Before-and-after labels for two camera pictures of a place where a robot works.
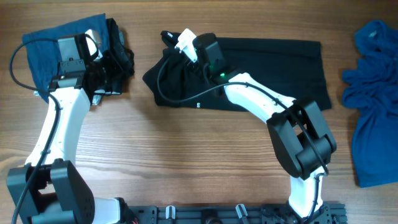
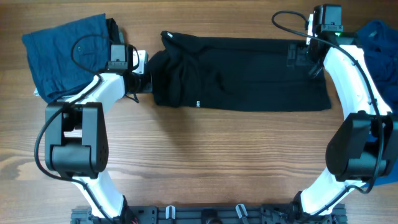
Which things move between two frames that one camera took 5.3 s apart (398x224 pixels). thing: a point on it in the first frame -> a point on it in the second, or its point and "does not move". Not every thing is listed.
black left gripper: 116,69 -> 148,87
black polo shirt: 294,67 does not move
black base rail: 324,213 does not move
